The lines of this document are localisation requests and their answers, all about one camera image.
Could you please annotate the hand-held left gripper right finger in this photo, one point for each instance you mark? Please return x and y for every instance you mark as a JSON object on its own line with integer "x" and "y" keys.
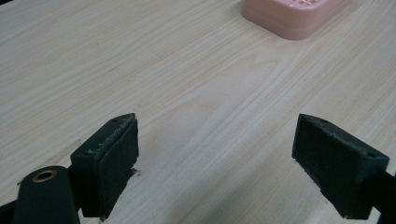
{"x": 336, "y": 168}

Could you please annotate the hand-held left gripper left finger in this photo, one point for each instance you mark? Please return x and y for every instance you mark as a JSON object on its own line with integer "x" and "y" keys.
{"x": 106, "y": 174}

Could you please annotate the pink plastic soap dish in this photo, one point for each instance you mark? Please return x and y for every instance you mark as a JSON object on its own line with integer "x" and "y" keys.
{"x": 289, "y": 15}

